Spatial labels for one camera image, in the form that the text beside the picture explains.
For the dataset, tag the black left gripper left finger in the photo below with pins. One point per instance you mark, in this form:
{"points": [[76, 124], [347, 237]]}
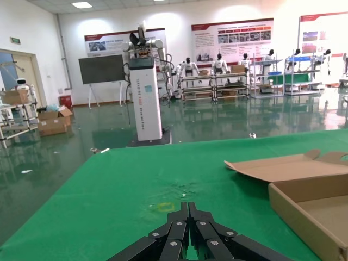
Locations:
{"points": [[163, 242]]}

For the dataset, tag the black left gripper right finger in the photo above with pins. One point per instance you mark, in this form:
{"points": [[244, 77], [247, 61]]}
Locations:
{"points": [[214, 242]]}

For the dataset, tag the open brown cardboard box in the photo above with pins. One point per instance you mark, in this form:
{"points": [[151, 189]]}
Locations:
{"points": [[299, 190]]}

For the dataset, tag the closed cardboard floor box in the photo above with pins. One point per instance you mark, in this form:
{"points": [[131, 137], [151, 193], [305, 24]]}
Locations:
{"points": [[51, 127]]}

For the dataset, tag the open cardboard floor box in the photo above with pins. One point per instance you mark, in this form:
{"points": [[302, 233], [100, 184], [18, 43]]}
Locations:
{"points": [[54, 115]]}

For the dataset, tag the small workbench cardboard box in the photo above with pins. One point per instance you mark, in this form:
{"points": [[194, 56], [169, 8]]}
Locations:
{"points": [[203, 73]]}

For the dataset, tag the large workbench cardboard box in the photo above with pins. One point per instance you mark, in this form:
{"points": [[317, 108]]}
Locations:
{"points": [[237, 69]]}

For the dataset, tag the cardboard box on rack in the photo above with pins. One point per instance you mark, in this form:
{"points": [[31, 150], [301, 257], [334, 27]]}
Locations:
{"points": [[15, 97]]}

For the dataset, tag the metal cloth clamp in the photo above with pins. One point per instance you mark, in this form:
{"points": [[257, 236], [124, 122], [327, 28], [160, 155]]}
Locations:
{"points": [[99, 150], [253, 135]]}

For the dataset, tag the white floor scrap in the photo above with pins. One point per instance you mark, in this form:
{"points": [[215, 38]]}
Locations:
{"points": [[27, 171]]}

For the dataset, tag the metal shelf rack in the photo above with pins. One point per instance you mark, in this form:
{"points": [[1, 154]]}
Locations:
{"points": [[301, 87], [266, 89]]}

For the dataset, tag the white humanoid robot black head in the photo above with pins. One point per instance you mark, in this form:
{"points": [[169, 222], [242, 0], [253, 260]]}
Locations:
{"points": [[269, 58], [220, 65], [187, 68], [296, 55], [245, 62], [326, 58]]}

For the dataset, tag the green shelf mat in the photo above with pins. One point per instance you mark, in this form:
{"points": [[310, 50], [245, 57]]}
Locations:
{"points": [[288, 79]]}

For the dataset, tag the blue storage bin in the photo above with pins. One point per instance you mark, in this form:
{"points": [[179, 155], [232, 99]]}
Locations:
{"points": [[274, 73], [299, 58]]}

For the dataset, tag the dark display on stand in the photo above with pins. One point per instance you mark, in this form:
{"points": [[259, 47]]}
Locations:
{"points": [[100, 69]]}

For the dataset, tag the small white service robot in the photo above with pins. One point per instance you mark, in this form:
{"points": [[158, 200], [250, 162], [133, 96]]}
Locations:
{"points": [[20, 83]]}

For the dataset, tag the beige framed door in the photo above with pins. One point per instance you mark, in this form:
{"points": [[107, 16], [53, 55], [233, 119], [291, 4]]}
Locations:
{"points": [[16, 70]]}

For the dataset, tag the green exit sign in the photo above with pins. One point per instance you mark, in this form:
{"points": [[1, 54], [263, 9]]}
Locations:
{"points": [[15, 40]]}

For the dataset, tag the ceiling light panel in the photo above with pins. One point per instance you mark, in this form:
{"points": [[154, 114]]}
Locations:
{"points": [[82, 5]]}

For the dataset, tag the tube frame workbench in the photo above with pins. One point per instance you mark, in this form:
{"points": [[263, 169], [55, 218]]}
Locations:
{"points": [[197, 88], [231, 87]]}

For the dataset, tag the white tube frame rack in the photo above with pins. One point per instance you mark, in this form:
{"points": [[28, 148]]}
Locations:
{"points": [[25, 114]]}

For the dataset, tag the red white wall poster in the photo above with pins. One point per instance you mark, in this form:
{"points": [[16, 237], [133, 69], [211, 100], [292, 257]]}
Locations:
{"points": [[320, 32], [231, 40], [108, 43]]}

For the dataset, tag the grey wall pipe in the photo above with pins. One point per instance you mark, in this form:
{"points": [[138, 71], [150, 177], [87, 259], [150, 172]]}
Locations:
{"points": [[63, 54]]}

